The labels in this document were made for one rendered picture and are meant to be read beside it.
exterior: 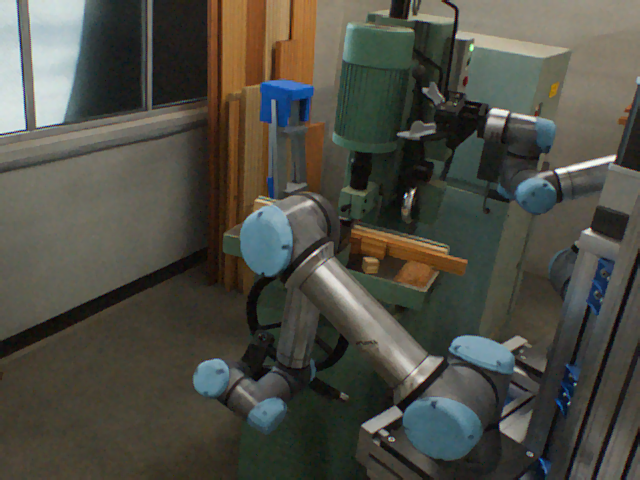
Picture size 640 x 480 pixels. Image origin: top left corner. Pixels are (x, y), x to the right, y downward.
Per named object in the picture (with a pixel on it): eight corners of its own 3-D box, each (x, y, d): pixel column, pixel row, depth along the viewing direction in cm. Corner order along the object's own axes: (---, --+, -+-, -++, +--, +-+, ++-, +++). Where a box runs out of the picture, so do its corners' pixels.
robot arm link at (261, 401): (302, 390, 140) (261, 361, 144) (271, 417, 131) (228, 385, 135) (291, 416, 144) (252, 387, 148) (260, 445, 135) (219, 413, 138)
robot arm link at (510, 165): (502, 204, 155) (514, 159, 150) (492, 188, 165) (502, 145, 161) (536, 209, 155) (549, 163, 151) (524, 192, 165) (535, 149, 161)
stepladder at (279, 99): (255, 349, 303) (251, 83, 262) (287, 327, 324) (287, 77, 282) (285, 359, 296) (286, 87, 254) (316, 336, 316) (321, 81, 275)
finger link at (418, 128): (395, 121, 159) (433, 110, 159) (397, 137, 164) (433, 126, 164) (398, 131, 158) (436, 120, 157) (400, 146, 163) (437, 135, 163)
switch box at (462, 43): (436, 93, 198) (447, 36, 192) (445, 88, 207) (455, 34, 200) (457, 96, 196) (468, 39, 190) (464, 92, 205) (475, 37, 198)
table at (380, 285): (203, 263, 185) (204, 243, 183) (256, 229, 212) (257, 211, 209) (412, 328, 166) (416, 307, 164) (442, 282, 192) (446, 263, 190)
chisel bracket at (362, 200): (336, 218, 188) (339, 190, 185) (354, 204, 200) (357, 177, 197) (360, 225, 186) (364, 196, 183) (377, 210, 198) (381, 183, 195)
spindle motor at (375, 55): (322, 145, 179) (336, 22, 166) (346, 132, 194) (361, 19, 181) (384, 159, 173) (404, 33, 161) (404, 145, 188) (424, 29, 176)
